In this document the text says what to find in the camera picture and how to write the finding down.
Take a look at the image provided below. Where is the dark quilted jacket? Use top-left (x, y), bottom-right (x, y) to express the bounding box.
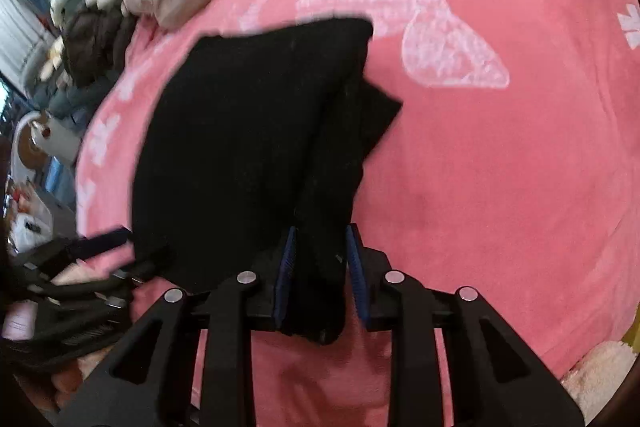
top-left (62, 4), bottom-right (138, 88)

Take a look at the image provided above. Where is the cream fluffy cushion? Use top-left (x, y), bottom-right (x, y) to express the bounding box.
top-left (560, 339), bottom-right (632, 420)

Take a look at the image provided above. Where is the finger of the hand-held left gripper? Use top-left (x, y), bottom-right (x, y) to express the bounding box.
top-left (67, 227), bottom-right (135, 260)
top-left (97, 249), bottom-right (173, 303)

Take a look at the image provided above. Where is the grey blue cloth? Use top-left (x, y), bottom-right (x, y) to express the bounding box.
top-left (35, 74), bottom-right (118, 125)

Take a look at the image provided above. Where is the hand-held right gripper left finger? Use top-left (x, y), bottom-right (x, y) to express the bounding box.
top-left (55, 227), bottom-right (301, 427)

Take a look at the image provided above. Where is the pink printed blanket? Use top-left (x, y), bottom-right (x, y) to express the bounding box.
top-left (75, 0), bottom-right (640, 427)

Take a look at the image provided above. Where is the black small garment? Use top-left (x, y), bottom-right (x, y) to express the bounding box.
top-left (131, 16), bottom-right (403, 345)

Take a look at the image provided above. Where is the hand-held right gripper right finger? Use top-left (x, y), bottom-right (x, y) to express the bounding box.
top-left (345, 223), bottom-right (586, 427)

